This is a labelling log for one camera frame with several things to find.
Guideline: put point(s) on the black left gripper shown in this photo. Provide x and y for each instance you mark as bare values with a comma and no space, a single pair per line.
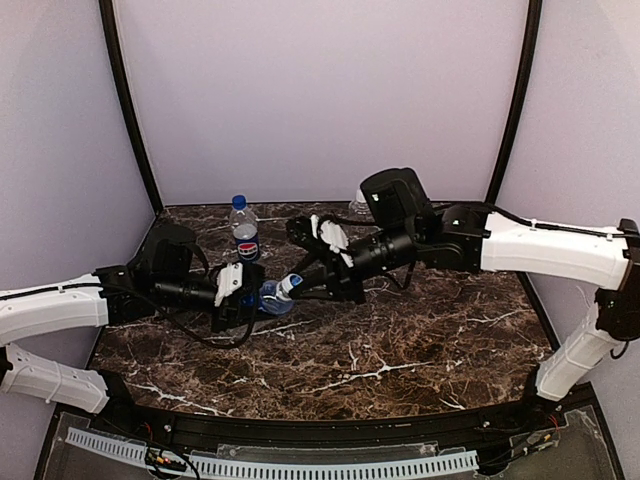
232,312

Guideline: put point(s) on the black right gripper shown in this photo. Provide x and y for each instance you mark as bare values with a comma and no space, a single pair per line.
338,275

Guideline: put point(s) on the blue label Pocari Sweat bottle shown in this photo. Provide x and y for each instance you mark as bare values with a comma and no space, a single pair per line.
274,297

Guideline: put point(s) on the Pepsi bottle with blue cap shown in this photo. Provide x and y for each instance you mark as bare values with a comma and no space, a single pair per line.
244,227

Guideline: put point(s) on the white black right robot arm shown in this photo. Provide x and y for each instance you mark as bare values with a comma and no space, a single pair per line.
477,237

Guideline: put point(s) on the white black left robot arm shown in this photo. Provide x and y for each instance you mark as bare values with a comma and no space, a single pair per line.
169,271

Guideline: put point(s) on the clear empty bottle white cap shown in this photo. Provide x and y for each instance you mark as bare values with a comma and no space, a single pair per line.
358,205

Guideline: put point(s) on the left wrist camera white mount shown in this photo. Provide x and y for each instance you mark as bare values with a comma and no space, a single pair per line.
227,281

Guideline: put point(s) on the white slotted cable duct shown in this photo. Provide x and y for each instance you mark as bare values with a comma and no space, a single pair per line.
201,465

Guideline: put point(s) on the black curved front rail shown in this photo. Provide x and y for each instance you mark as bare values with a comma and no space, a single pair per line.
483,428

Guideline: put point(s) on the black left corner post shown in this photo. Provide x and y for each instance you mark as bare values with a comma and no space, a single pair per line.
125,99

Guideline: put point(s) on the black corner post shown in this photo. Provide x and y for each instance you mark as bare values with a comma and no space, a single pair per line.
521,83
125,99

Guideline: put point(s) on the black right corner post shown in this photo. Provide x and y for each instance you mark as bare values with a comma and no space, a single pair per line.
521,83

